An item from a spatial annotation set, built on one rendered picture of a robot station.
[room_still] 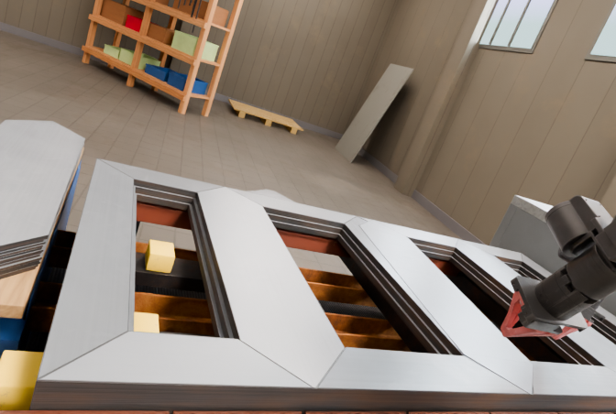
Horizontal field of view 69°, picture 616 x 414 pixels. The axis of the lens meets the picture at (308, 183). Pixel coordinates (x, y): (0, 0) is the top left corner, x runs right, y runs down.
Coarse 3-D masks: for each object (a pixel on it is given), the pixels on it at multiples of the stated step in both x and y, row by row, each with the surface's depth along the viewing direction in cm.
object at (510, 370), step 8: (480, 360) 84; (488, 360) 85; (496, 360) 86; (504, 360) 88; (488, 368) 82; (496, 368) 84; (504, 368) 85; (512, 368) 86; (520, 368) 87; (528, 368) 88; (504, 376) 82; (512, 376) 83; (520, 376) 84; (528, 376) 85
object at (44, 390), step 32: (160, 192) 110; (192, 192) 114; (192, 224) 104; (288, 224) 125; (320, 224) 129; (352, 224) 134; (352, 256) 123; (448, 256) 150; (224, 288) 77; (384, 288) 108; (128, 320) 63; (224, 320) 71; (416, 320) 96; (448, 352) 87; (576, 352) 108; (64, 384) 48; (96, 384) 50; (128, 384) 51; (160, 384) 52
